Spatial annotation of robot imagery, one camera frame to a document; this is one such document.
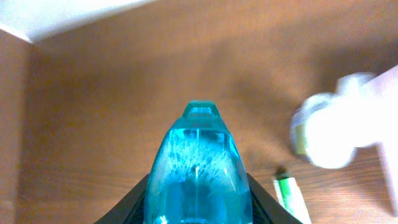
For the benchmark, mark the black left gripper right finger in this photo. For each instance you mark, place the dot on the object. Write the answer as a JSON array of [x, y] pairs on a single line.
[[265, 209]]

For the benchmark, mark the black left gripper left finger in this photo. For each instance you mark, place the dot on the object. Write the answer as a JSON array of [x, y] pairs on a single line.
[[130, 209]]

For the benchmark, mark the green white small tube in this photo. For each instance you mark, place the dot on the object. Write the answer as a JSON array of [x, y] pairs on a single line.
[[290, 197]]

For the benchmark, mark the blue mouthwash bottle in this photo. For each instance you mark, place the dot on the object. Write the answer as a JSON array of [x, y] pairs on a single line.
[[198, 175]]

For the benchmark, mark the clear spray bottle purple liquid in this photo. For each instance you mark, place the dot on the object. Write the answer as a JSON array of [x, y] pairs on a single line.
[[329, 127]]

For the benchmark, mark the white cardboard box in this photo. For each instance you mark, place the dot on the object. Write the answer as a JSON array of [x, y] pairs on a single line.
[[35, 20]]

